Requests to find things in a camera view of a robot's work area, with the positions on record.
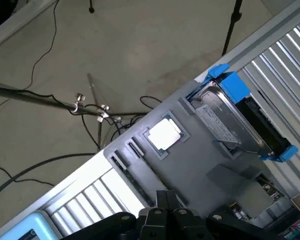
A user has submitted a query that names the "grey parts rack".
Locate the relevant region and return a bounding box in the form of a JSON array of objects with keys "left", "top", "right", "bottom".
[{"left": 103, "top": 80, "right": 295, "bottom": 226}]

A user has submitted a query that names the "silver CPU chip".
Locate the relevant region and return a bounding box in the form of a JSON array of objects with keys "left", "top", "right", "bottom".
[{"left": 145, "top": 113, "right": 185, "bottom": 153}]

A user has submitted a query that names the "silver hard disk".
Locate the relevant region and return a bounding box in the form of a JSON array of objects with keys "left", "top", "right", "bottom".
[{"left": 189, "top": 84, "right": 291, "bottom": 160}]

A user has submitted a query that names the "grey stand leg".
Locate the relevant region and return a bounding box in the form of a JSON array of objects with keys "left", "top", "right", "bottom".
[{"left": 86, "top": 72, "right": 110, "bottom": 151}]

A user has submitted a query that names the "pale rounded device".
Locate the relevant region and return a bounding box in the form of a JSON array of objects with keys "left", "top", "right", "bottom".
[{"left": 0, "top": 211, "right": 66, "bottom": 240}]

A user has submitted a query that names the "long black pole with clamps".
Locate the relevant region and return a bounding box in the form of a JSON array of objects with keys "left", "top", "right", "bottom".
[{"left": 0, "top": 83, "right": 153, "bottom": 123}]

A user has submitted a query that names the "black stand pole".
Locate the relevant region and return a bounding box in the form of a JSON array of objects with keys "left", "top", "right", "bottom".
[{"left": 221, "top": 0, "right": 243, "bottom": 56}]

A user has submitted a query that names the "white panel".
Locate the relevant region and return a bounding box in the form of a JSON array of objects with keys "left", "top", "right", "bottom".
[{"left": 0, "top": 0, "right": 60, "bottom": 47}]

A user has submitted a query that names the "thick black cable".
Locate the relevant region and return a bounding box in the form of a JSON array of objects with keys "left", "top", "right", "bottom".
[{"left": 0, "top": 152, "right": 101, "bottom": 201}]

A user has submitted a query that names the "black cable bundle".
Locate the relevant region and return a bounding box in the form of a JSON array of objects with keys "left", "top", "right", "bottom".
[{"left": 81, "top": 96, "right": 163, "bottom": 151}]

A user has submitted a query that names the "thin black cable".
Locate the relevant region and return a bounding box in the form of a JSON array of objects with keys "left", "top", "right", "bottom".
[
  {"left": 0, "top": 163, "right": 55, "bottom": 187},
  {"left": 21, "top": 0, "right": 60, "bottom": 92}
]

